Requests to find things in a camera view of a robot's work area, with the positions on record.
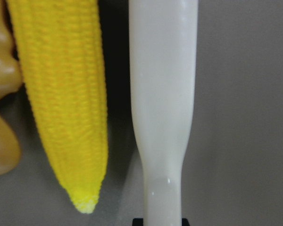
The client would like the toy ginger root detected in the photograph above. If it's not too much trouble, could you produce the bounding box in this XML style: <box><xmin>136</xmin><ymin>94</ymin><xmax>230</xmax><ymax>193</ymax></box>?
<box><xmin>0</xmin><ymin>0</ymin><xmax>22</xmax><ymax>175</ymax></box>

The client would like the white hand brush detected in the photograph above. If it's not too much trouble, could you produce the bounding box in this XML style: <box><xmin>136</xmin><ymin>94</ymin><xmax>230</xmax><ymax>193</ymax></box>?
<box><xmin>129</xmin><ymin>0</ymin><xmax>199</xmax><ymax>226</ymax></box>

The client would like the yellow toy corn cob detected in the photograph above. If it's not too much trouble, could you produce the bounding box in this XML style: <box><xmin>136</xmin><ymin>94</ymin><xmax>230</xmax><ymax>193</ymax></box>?
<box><xmin>7</xmin><ymin>0</ymin><xmax>108</xmax><ymax>214</ymax></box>

